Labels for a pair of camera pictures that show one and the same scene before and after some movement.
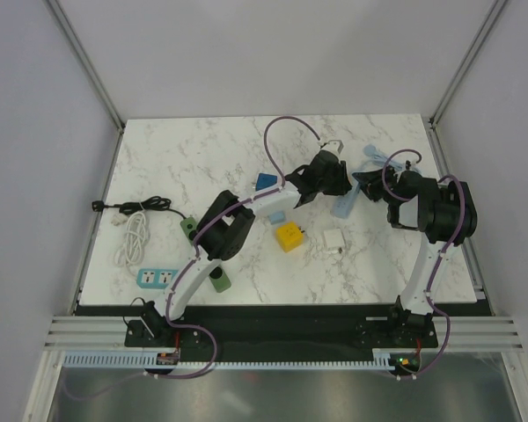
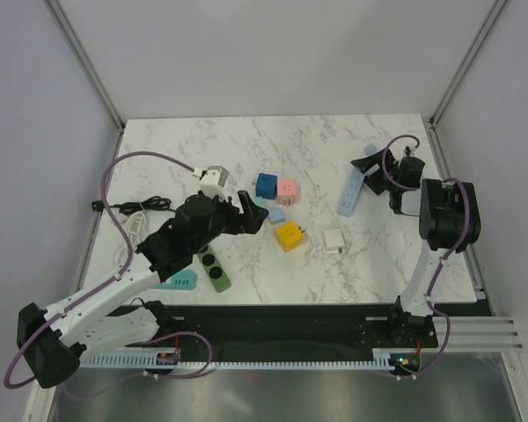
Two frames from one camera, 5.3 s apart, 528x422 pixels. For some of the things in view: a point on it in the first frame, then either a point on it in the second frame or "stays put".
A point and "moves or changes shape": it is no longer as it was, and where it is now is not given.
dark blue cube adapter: (266, 182) stays put
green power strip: (219, 276) stays put
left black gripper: (342, 185) to (253, 215)
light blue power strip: (343, 204) moves or changes shape
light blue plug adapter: (276, 217) stays put
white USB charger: (333, 239) stays put
